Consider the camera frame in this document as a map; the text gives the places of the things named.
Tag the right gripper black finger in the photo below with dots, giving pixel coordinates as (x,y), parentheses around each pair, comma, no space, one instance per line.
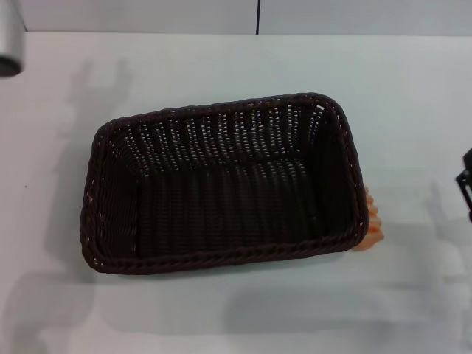
(467,184)

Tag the orange striped bread roll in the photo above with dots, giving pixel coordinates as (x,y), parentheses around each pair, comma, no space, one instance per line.
(372,232)

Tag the dark brown woven basket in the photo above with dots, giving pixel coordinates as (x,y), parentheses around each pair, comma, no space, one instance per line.
(228,206)

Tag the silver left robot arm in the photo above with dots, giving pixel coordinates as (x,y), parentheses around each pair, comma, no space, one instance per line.
(9,33)

